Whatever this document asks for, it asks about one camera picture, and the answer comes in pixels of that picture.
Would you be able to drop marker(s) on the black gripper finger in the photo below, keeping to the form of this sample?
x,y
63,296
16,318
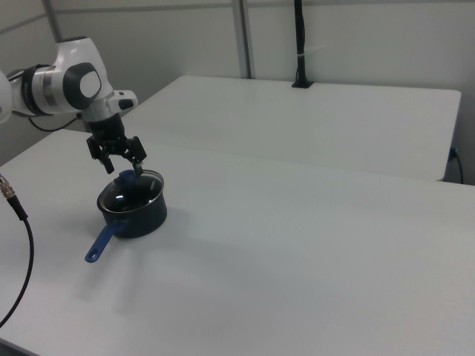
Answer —
x,y
138,170
107,164

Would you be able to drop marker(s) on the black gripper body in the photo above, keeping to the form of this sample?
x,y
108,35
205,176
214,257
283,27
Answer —
x,y
109,135

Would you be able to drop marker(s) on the glass lid with blue knob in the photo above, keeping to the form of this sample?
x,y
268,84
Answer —
x,y
124,178

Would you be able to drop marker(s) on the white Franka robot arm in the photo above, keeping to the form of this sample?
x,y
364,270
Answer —
x,y
74,59

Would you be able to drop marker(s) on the white side table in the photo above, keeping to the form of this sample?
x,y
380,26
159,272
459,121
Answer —
x,y
297,122

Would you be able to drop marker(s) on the grey partition frame post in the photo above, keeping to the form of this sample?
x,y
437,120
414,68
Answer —
x,y
244,37

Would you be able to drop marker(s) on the black camera stand pole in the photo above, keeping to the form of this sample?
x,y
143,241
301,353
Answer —
x,y
300,44

